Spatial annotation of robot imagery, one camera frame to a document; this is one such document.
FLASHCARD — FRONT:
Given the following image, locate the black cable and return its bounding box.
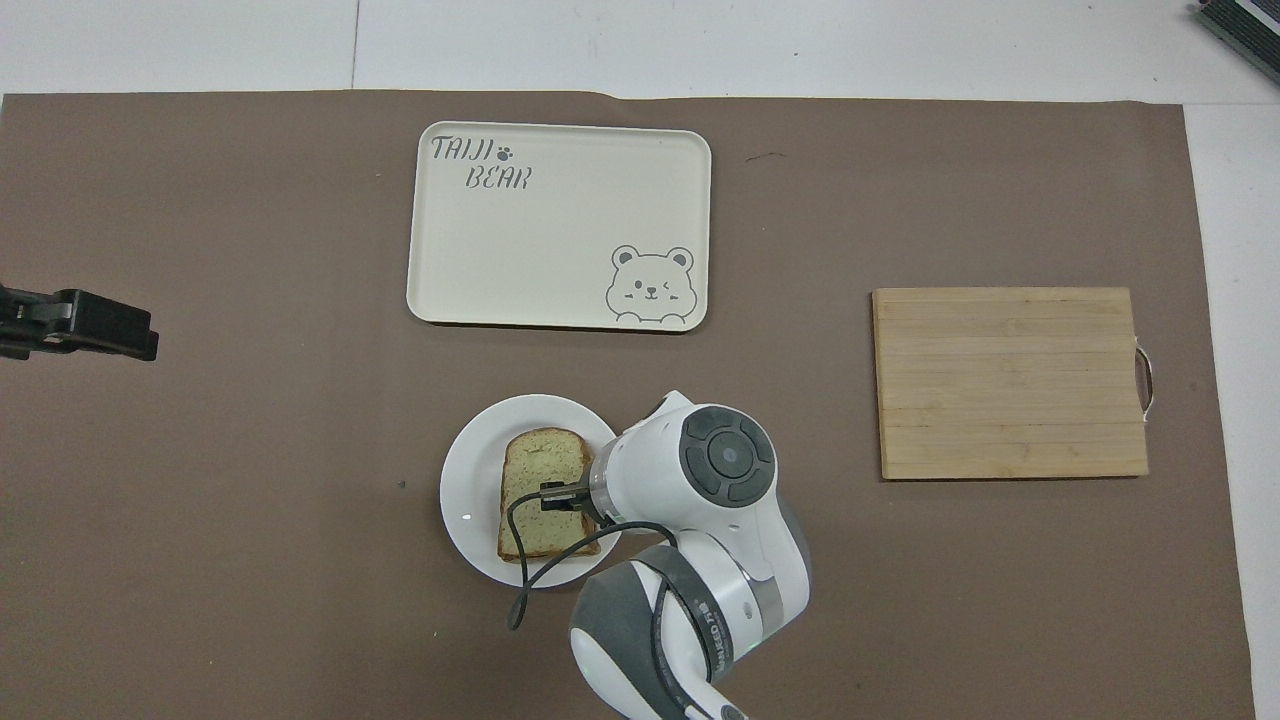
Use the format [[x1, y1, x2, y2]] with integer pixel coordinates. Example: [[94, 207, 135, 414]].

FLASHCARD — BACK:
[[506, 480, 691, 632]]

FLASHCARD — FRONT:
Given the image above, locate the wooden cutting board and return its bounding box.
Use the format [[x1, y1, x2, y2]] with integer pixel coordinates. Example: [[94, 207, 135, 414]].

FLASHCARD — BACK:
[[872, 287, 1158, 482]]

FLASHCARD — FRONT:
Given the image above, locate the white round plate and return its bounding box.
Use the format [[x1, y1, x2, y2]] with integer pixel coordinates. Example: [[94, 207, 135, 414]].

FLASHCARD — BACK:
[[440, 394, 627, 589]]

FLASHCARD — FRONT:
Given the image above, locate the toasted bread slice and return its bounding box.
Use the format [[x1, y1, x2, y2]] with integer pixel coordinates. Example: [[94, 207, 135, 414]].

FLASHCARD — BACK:
[[499, 428, 594, 549], [497, 530, 603, 564]]

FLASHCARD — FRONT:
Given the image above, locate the cream tray with bear print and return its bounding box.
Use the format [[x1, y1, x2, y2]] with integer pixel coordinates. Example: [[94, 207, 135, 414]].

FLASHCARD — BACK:
[[406, 121, 712, 332]]

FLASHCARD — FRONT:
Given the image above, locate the black stand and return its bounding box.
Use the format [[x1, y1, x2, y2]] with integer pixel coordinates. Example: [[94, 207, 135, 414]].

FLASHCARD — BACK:
[[1193, 0, 1280, 58]]

